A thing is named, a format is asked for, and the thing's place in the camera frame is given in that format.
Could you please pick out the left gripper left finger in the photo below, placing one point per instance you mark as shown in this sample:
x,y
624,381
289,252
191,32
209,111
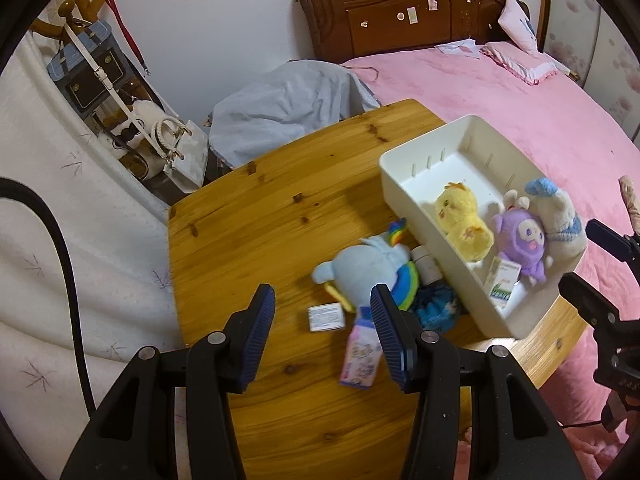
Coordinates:
x,y
132,433

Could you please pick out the yellow chick plush toy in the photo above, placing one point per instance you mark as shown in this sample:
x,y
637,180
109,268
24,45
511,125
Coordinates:
x,y
457,216

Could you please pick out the pink bed blanket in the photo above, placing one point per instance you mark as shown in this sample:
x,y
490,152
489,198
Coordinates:
x,y
574,142

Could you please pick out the green white medicine box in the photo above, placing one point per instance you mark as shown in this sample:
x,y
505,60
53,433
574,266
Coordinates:
x,y
500,282

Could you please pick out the blue scrunchie ball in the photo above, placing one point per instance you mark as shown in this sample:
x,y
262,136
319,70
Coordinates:
x,y
436,306

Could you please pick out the grey crumpled cloth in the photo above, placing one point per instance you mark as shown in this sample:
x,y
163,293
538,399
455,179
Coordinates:
x,y
295,99

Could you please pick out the white floral curtain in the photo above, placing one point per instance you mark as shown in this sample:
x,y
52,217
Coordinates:
x,y
116,233

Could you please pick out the white plastic storage bin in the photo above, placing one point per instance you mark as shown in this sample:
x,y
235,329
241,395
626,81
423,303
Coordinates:
x,y
471,151

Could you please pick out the upright pink pillow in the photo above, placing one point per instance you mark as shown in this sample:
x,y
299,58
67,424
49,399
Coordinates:
x,y
515,23

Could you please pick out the white blue plush toy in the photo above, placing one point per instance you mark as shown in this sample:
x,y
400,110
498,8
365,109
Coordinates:
x,y
563,228

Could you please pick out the white handbag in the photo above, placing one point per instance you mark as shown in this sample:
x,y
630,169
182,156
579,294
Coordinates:
x,y
151,143

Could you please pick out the wooden bed headboard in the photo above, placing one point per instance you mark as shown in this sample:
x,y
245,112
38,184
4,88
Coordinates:
x,y
344,29

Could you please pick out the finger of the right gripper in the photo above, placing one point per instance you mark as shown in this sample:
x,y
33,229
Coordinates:
x,y
596,309
625,248

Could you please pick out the purple plush toy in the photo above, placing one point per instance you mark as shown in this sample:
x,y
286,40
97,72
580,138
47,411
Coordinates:
x,y
520,236

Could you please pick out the white pill bottle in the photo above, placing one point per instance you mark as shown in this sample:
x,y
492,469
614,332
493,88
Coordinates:
x,y
427,266

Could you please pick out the small white paper box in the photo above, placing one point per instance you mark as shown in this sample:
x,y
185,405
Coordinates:
x,y
326,318

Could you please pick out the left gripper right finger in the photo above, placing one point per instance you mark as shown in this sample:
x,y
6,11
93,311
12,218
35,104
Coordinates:
x,y
514,434

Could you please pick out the wooden coat rack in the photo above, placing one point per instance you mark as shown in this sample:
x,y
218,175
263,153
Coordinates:
x,y
77,15

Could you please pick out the blue black handbag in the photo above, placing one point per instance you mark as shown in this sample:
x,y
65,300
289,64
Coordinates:
x,y
76,79

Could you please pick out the blue rainbow plush toy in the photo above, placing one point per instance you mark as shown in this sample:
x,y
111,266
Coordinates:
x,y
379,259

